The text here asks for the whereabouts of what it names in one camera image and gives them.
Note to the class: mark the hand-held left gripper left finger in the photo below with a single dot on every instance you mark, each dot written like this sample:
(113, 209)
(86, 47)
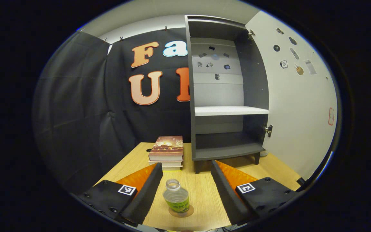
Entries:
(145, 193)

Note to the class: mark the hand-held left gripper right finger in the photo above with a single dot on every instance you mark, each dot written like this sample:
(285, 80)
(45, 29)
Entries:
(227, 199)

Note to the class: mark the clear green label bottle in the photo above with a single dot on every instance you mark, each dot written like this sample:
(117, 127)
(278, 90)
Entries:
(176, 201)

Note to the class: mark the round brown coaster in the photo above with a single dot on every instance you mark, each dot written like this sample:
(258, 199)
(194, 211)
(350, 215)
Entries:
(189, 213)

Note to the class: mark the metal door hinge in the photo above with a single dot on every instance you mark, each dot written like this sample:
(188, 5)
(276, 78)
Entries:
(251, 33)
(268, 130)

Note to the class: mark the white cabinet shelf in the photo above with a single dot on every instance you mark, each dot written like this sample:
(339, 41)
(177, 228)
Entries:
(230, 111)

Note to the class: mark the thin white book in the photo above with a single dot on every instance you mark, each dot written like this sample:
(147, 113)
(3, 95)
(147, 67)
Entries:
(172, 165)

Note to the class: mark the black backdrop cloth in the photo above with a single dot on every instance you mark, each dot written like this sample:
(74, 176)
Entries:
(76, 112)

